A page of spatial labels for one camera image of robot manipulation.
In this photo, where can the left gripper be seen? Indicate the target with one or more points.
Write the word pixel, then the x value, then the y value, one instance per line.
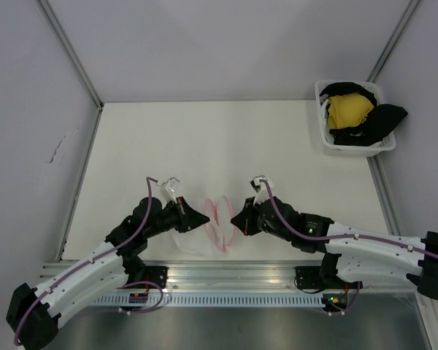
pixel 189 219

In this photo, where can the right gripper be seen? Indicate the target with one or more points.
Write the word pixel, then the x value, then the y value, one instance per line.
pixel 244 219

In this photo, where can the white pink mesh laundry bag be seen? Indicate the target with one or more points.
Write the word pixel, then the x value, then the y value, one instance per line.
pixel 214 238

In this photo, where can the yellow bra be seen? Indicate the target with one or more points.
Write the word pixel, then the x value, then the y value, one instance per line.
pixel 348 111

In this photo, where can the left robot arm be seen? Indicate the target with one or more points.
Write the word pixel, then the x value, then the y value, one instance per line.
pixel 36 314

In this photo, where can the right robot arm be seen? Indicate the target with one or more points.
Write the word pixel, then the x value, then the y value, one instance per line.
pixel 349 256

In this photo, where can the black bra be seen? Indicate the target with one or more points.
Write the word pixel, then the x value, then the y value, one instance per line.
pixel 379 123

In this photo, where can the white plastic basket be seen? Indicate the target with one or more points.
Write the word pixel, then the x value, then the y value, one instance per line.
pixel 388 143

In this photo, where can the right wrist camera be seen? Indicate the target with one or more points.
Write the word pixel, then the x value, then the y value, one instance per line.
pixel 261 184

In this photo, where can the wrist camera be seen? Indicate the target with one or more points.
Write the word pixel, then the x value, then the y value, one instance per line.
pixel 261 184
pixel 167 189

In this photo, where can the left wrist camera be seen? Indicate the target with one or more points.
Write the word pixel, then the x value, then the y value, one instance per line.
pixel 167 189

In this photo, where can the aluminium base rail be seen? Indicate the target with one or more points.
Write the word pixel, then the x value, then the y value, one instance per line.
pixel 253 276

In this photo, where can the white slotted cable duct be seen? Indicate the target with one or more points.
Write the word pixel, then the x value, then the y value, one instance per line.
pixel 209 299

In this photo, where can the right aluminium frame post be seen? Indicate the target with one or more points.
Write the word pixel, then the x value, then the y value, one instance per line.
pixel 375 165

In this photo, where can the aluminium frame post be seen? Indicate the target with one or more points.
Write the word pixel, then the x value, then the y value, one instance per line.
pixel 375 165
pixel 51 16

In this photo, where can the left aluminium frame post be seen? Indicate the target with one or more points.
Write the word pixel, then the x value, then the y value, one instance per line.
pixel 51 16

